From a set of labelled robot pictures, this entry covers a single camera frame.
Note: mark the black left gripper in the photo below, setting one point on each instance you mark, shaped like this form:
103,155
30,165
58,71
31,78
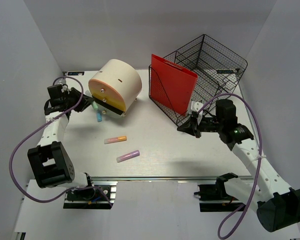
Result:
85,102

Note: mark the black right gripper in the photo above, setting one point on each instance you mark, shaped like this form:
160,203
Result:
192,126

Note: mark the peach top drawer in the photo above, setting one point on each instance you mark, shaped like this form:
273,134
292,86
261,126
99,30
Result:
102,90

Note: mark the blue tube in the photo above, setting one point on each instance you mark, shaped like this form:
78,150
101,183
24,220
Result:
99,116

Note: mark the yellow bottom drawer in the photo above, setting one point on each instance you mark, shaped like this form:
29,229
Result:
114,101

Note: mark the cream semicircular drawer box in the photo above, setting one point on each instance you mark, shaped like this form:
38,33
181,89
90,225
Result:
123,78

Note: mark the red file folder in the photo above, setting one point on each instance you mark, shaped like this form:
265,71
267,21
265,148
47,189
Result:
171,84

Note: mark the orange capped pink tube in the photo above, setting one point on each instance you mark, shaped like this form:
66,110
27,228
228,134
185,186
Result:
116,139

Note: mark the purple tube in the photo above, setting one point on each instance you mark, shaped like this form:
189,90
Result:
128,156

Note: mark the green capped tube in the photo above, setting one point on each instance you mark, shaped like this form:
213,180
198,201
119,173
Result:
95,105

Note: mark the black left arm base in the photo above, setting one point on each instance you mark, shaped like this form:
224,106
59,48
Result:
100,195

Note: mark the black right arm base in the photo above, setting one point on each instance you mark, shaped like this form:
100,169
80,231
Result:
213,197

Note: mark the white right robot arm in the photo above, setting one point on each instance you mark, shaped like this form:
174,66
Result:
275,202

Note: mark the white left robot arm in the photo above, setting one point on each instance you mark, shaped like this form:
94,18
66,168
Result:
49,160

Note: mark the black label sticker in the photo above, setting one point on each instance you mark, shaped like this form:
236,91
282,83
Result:
76,73

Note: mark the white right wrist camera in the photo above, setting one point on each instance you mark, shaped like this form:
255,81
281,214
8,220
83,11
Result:
194,107

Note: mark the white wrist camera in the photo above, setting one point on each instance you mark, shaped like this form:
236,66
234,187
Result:
63,83
194,107

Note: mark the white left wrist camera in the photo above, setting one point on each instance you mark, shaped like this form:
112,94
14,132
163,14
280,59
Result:
63,83

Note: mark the aluminium front rail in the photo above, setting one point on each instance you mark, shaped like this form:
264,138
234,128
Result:
153,178

